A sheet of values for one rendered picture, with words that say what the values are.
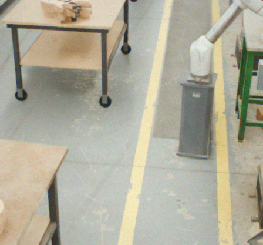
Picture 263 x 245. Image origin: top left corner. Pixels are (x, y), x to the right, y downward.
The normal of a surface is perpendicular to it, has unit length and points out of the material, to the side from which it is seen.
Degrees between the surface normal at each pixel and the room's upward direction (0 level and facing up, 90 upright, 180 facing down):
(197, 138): 90
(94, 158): 0
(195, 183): 0
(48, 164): 0
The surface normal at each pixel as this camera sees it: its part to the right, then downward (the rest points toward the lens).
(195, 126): -0.25, 0.49
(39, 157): 0.00, -0.86
